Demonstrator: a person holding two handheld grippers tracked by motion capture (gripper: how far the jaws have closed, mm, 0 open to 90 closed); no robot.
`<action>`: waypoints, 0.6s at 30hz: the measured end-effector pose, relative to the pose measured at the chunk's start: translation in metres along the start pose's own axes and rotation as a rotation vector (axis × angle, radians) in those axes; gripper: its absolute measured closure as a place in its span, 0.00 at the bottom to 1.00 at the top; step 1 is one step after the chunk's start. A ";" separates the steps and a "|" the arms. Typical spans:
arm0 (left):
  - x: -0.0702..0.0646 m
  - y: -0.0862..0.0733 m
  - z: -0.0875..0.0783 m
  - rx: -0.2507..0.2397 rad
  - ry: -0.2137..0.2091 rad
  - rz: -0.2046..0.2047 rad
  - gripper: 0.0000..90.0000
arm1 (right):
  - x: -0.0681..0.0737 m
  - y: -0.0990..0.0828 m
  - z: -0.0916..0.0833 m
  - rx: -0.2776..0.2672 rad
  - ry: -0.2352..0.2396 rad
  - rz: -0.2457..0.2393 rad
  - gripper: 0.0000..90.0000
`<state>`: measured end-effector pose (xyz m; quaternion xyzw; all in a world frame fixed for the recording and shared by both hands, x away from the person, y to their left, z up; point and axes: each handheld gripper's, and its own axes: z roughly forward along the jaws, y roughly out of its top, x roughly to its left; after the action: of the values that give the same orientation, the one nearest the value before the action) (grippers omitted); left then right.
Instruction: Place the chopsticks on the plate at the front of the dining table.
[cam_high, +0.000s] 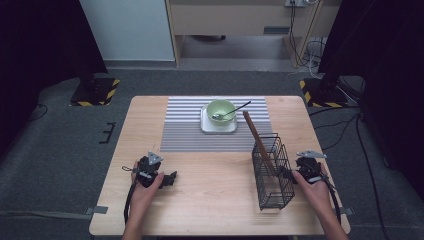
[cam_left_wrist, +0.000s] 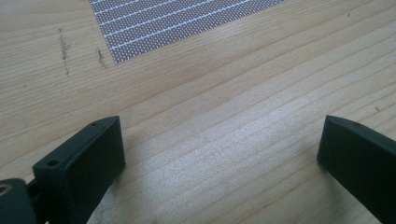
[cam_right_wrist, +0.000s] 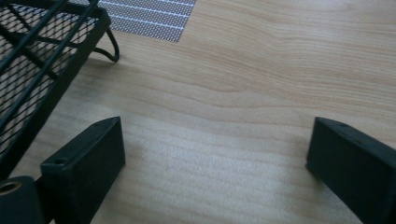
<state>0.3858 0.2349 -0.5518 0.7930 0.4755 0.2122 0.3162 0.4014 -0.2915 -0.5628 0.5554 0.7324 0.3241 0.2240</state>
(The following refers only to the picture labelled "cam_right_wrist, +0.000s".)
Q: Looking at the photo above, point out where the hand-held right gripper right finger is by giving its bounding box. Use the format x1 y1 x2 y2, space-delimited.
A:
305 116 396 224

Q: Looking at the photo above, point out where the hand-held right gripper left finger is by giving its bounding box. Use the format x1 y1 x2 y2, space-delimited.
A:
39 116 126 224

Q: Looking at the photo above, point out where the black wire mesh basket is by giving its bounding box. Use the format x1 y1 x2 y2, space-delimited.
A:
0 0 120 181

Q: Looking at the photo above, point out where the grey striped placemat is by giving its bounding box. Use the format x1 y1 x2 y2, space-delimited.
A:
69 0 198 44

